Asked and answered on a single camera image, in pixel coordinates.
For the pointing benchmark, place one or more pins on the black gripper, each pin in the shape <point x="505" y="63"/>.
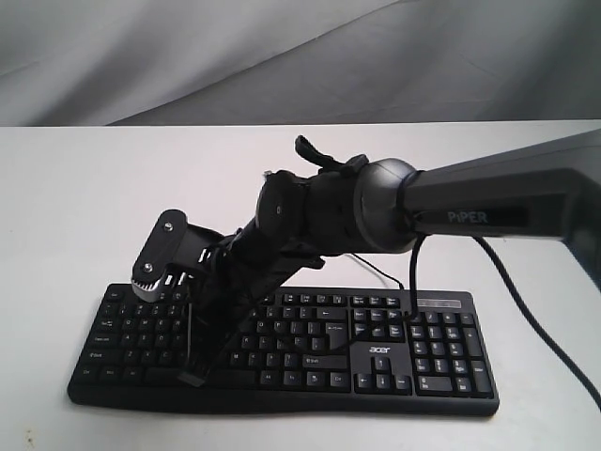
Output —
<point x="242" y="270"/>

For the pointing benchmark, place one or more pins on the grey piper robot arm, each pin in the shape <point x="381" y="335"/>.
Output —
<point x="547" y="191"/>

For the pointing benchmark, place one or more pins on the black acer keyboard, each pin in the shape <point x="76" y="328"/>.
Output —
<point x="305" y="350"/>

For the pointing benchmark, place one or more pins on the grey backdrop cloth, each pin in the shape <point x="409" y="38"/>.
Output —
<point x="138" y="63"/>

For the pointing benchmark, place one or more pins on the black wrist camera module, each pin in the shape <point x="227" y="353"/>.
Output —
<point x="173" y="247"/>

